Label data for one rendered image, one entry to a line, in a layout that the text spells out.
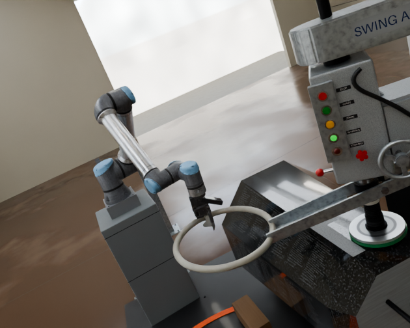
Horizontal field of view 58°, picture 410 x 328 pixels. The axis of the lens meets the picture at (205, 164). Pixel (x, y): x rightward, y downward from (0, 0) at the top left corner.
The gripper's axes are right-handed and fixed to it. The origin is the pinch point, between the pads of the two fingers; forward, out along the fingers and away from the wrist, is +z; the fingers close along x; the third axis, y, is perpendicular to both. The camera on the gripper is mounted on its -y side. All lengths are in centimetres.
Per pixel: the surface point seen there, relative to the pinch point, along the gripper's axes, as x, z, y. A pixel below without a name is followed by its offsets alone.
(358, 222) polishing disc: 49, -2, -53
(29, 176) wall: -643, 93, 258
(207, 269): 43.2, -6.5, 13.2
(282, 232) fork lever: 42.4, -8.5, -21.6
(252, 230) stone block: -9.5, 18.3, -21.7
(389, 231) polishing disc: 62, -3, -58
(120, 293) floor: -114, 93, 82
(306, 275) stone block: 45, 16, -26
